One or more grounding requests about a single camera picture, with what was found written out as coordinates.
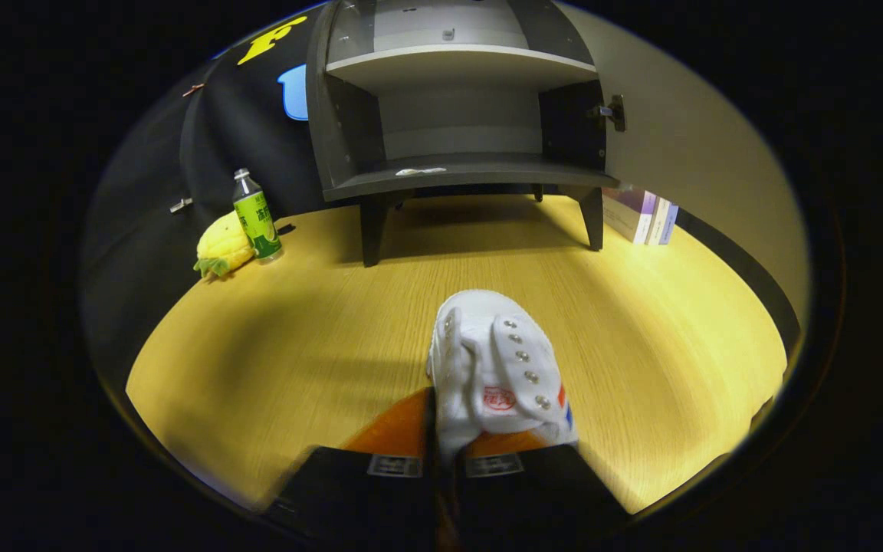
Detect black backdrop cloth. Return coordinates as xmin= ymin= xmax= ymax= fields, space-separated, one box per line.
xmin=80 ymin=8 xmax=381 ymax=384

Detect white canvas shoe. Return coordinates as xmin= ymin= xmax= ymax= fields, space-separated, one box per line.
xmin=426 ymin=289 xmax=579 ymax=465

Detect grey shoe cabinet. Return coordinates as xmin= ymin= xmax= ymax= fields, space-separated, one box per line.
xmin=305 ymin=0 xmax=626 ymax=268

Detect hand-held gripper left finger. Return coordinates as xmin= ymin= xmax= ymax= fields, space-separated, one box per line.
xmin=265 ymin=387 xmax=439 ymax=552

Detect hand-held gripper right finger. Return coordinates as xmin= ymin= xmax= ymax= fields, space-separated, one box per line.
xmin=453 ymin=429 xmax=632 ymax=552

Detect yellow corn plush toy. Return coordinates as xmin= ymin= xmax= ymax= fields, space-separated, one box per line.
xmin=194 ymin=212 xmax=257 ymax=278

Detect green drink bottle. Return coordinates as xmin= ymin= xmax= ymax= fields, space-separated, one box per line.
xmin=232 ymin=168 xmax=284 ymax=264

